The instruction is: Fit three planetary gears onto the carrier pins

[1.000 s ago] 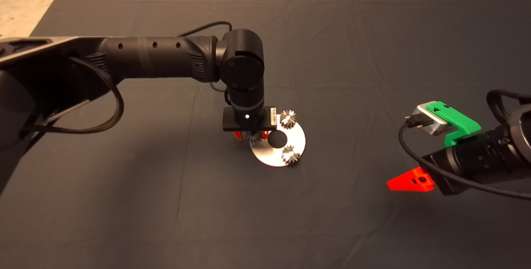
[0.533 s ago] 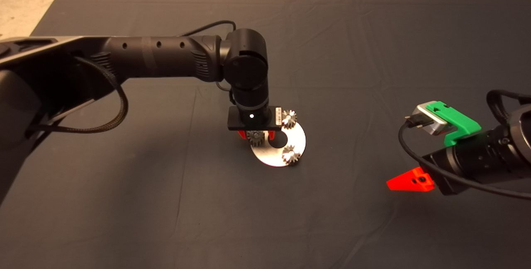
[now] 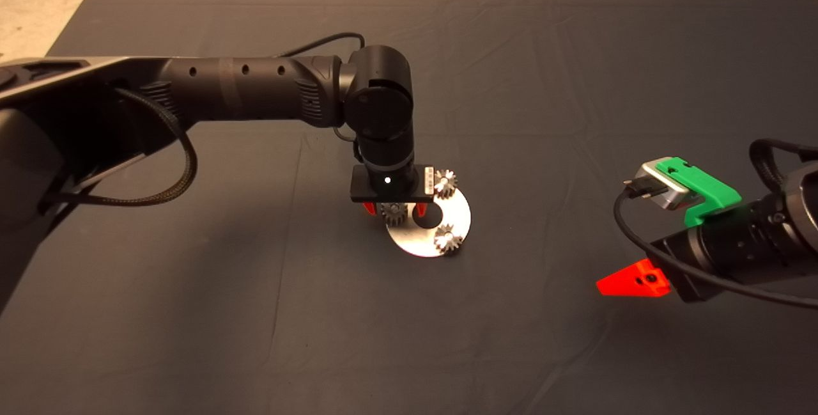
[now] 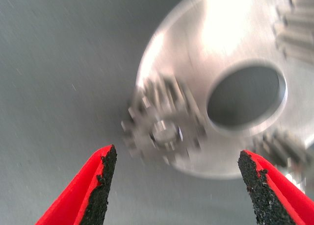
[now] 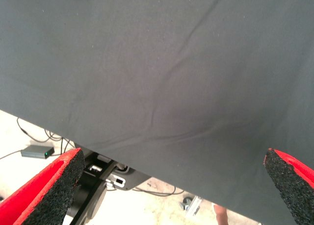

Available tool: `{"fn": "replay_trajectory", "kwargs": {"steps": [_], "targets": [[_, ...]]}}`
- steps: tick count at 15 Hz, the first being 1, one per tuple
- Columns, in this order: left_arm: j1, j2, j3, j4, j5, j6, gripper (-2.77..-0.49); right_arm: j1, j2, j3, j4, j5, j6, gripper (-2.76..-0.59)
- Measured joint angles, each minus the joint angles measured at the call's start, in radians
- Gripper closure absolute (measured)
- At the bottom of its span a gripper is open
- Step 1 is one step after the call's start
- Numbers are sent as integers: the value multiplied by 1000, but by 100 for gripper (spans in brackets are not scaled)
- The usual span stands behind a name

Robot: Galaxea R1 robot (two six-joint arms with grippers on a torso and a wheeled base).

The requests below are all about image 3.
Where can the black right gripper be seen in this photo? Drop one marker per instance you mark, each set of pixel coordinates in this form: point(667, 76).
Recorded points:
point(722, 252)

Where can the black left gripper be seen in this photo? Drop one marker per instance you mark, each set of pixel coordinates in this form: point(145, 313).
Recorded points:
point(367, 190)

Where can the small steel planetary gear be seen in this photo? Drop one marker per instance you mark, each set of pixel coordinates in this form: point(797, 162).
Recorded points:
point(395, 213)
point(448, 238)
point(445, 183)

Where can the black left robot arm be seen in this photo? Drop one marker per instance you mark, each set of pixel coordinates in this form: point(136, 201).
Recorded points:
point(223, 89)

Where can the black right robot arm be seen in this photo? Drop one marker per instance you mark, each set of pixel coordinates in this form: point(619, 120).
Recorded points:
point(802, 210)

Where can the round metal carrier plate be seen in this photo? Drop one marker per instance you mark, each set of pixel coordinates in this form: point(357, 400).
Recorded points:
point(422, 239)

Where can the dark grey table cloth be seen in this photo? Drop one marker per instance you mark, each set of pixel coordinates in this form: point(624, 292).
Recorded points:
point(409, 338)

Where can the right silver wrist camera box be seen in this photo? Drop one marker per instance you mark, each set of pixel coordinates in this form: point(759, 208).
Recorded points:
point(664, 184)

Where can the right green camera mount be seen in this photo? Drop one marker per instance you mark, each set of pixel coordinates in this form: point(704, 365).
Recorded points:
point(706, 188)

